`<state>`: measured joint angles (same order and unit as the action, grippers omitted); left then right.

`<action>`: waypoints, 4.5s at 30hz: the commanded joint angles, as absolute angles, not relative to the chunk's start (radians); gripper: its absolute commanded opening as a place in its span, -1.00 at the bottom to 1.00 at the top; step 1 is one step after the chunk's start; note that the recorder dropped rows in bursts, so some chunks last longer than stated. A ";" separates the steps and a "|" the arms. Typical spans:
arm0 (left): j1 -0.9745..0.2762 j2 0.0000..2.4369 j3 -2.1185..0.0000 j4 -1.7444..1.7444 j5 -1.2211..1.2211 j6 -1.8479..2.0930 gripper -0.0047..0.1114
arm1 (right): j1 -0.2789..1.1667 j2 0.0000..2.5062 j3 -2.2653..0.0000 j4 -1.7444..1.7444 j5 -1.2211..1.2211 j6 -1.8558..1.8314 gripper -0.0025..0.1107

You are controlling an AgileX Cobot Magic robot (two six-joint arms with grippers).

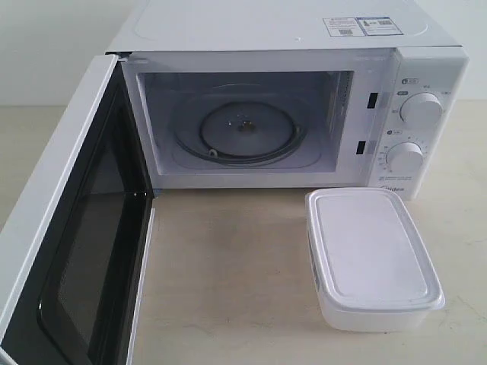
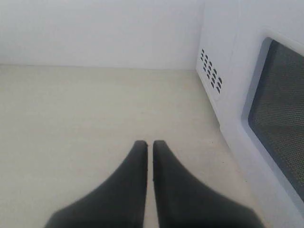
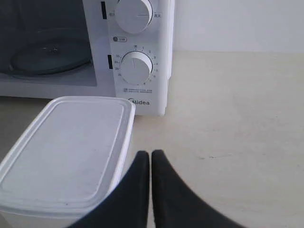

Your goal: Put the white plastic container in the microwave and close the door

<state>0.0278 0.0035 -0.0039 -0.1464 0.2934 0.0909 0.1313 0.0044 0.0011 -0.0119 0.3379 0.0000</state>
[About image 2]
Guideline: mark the white microwave oven body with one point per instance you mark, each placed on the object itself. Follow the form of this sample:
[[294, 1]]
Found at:
[[217, 41]]

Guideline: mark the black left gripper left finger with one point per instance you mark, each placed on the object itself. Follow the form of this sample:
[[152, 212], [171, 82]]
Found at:
[[119, 202]]

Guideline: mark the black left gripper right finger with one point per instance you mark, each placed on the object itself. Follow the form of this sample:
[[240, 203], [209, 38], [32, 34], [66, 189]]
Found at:
[[183, 201]]

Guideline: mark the white microwave door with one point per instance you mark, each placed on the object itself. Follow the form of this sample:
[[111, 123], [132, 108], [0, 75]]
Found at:
[[263, 121]]

